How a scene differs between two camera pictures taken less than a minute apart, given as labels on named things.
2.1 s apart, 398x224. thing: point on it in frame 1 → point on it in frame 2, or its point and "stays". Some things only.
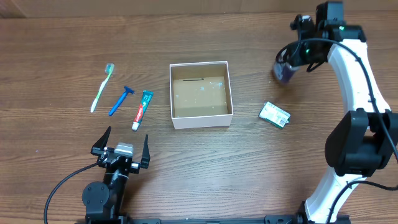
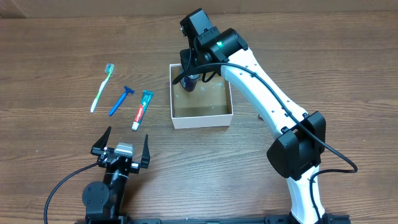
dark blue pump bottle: [283, 71] → [189, 82]
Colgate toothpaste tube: [145, 101] stays
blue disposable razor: [127, 91] stays
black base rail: [270, 219] stays
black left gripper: [99, 149] stays
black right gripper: [296, 60] → [186, 55]
